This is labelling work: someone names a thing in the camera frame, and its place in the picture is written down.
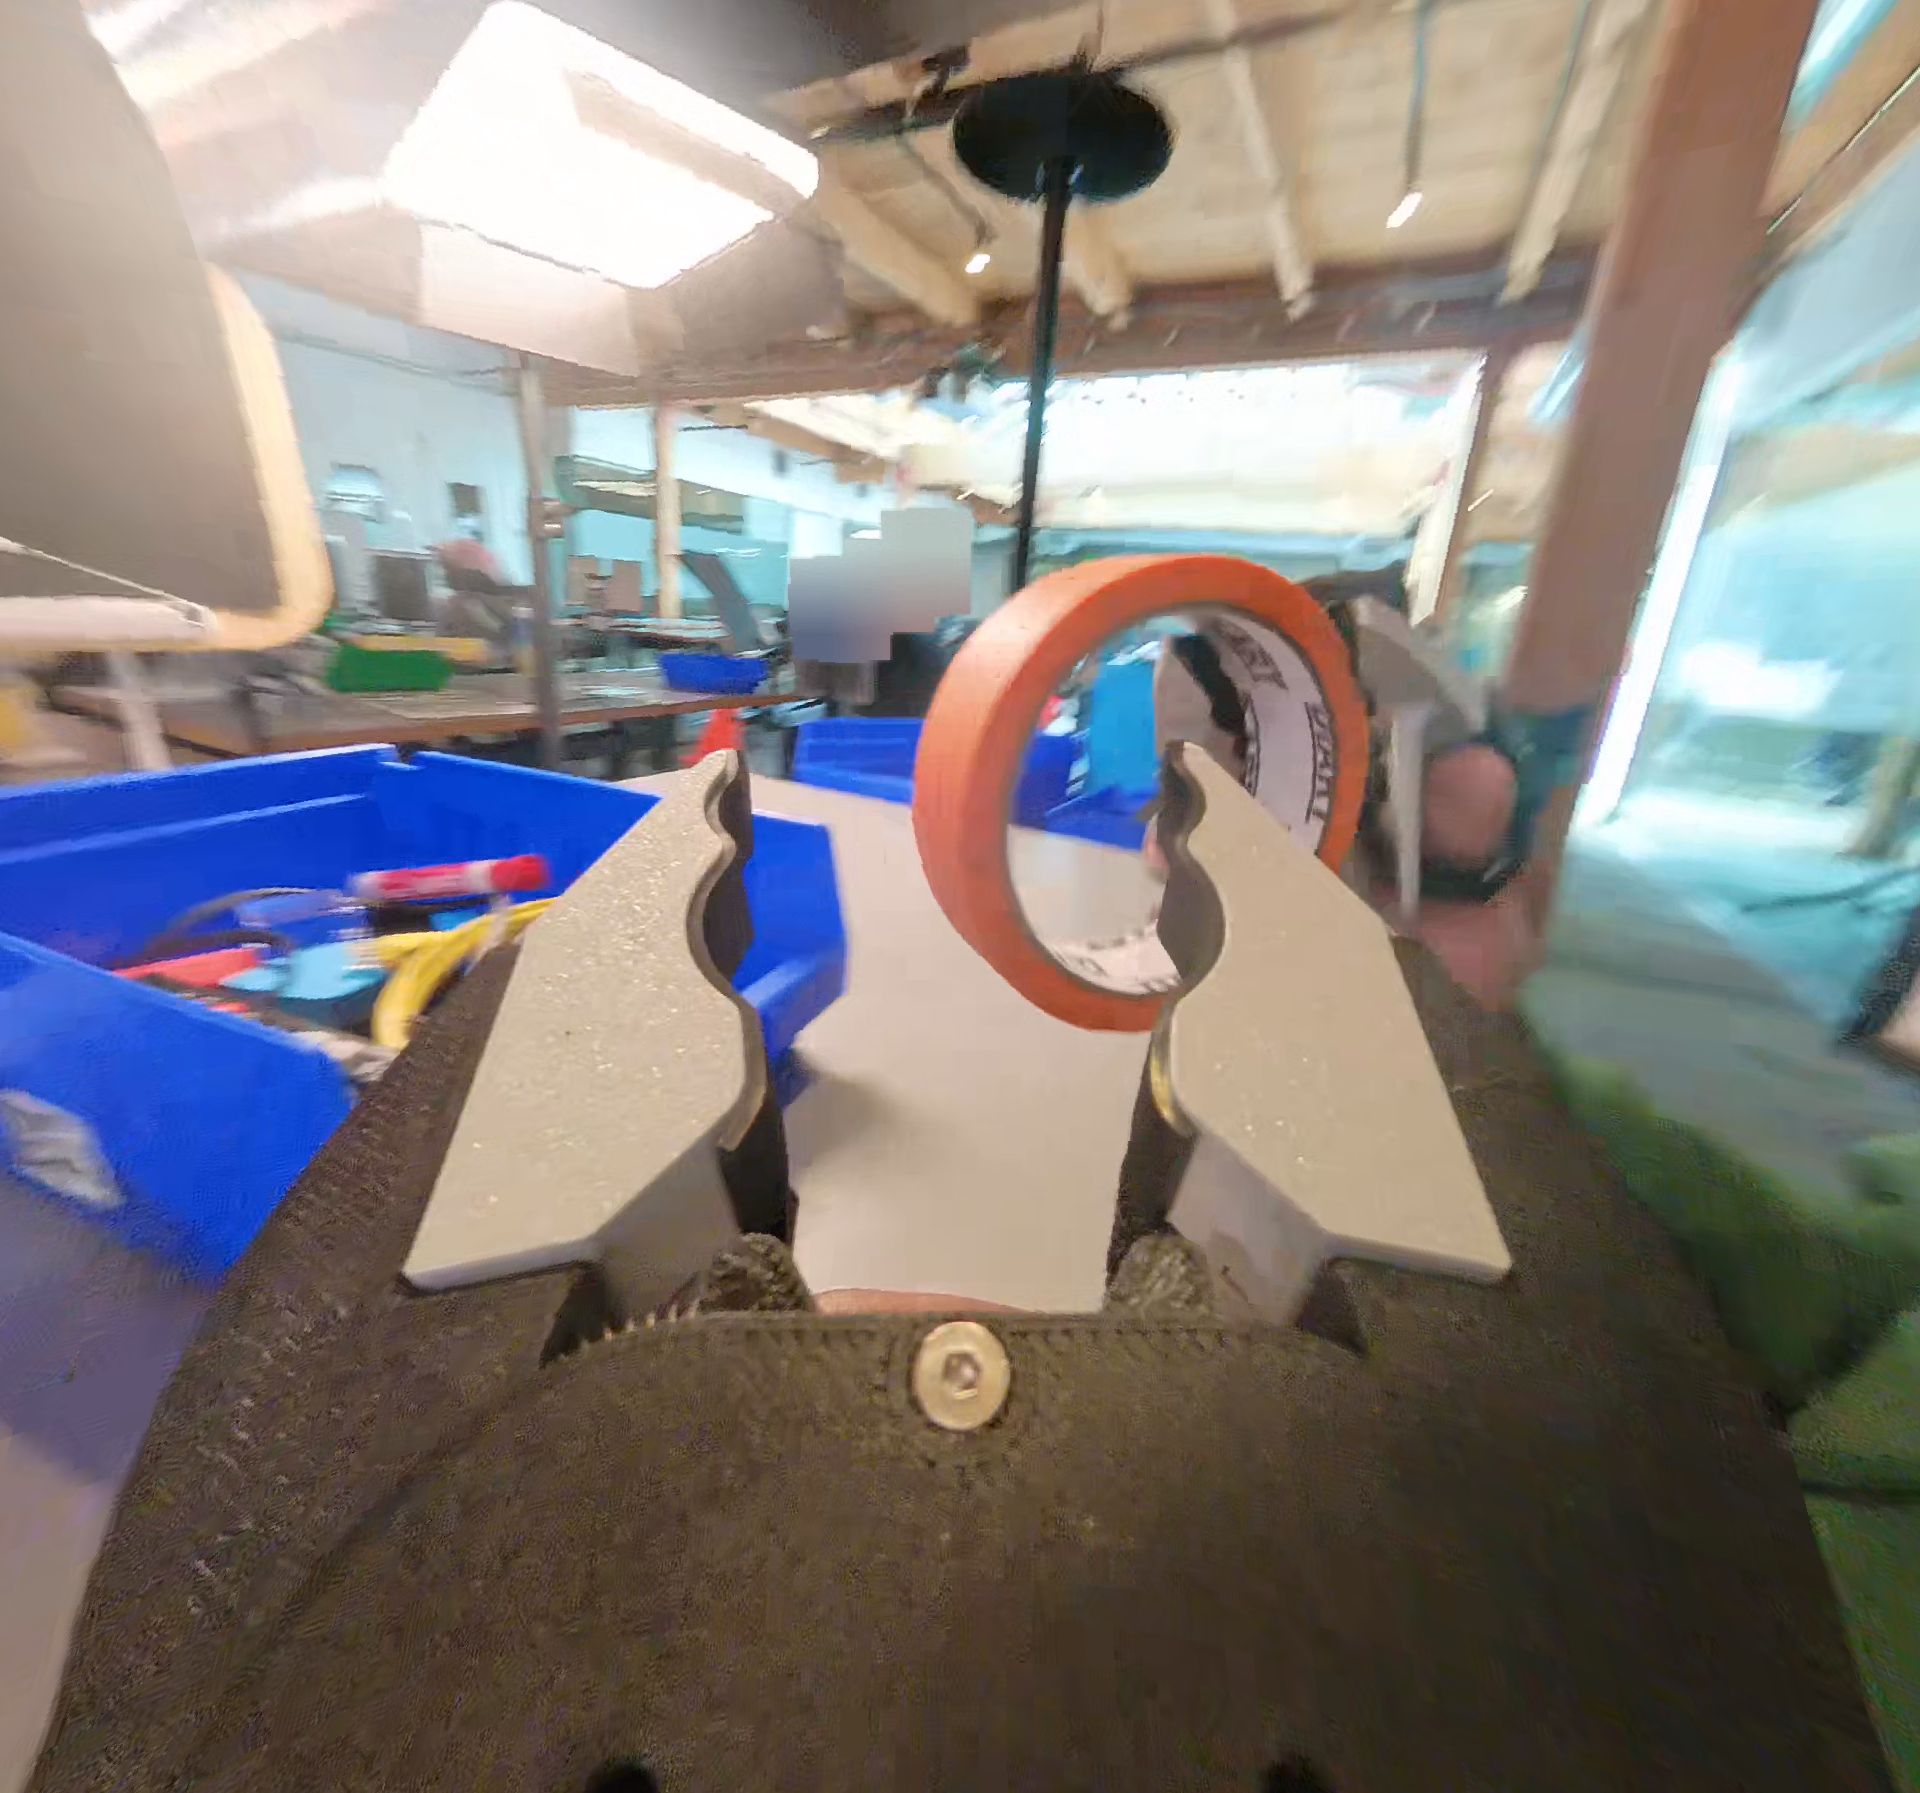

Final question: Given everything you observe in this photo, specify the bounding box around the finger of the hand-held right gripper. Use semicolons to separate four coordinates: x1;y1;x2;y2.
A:
1321;588;1482;929

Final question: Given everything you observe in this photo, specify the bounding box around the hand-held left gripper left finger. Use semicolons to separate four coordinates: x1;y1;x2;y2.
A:
403;743;778;1303

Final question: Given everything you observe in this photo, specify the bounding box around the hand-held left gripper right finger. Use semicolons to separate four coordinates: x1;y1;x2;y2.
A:
1134;738;1516;1330

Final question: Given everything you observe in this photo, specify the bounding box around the orange tape roll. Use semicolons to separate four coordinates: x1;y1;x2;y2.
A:
911;553;1376;1036

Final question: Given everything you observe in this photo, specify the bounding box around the blue plastic bin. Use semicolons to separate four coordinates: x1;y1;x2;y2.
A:
0;741;860;1287
783;710;1170;856

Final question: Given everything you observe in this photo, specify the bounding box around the person's right hand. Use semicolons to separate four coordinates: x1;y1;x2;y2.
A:
1416;743;1569;935

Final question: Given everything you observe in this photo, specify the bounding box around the red transparent cube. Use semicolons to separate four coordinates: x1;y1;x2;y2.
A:
341;850;560;916

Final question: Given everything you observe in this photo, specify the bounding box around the wooden work table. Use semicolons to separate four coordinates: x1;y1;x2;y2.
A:
60;657;800;768

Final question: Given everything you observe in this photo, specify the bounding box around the green box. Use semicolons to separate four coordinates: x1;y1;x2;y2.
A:
320;634;454;696

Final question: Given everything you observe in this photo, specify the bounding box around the light stand pole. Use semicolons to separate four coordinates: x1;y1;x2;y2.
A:
502;353;582;768

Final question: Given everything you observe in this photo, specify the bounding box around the black floor lamp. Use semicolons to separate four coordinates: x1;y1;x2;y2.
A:
950;66;1179;597

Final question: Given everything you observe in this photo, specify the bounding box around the studio light panel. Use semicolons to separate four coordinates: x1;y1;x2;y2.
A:
373;0;824;378

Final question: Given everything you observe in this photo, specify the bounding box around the yellow cable coil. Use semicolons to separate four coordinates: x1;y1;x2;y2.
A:
357;897;568;1063

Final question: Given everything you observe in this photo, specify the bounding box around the wooden support post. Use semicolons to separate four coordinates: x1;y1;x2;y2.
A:
1492;0;1869;734

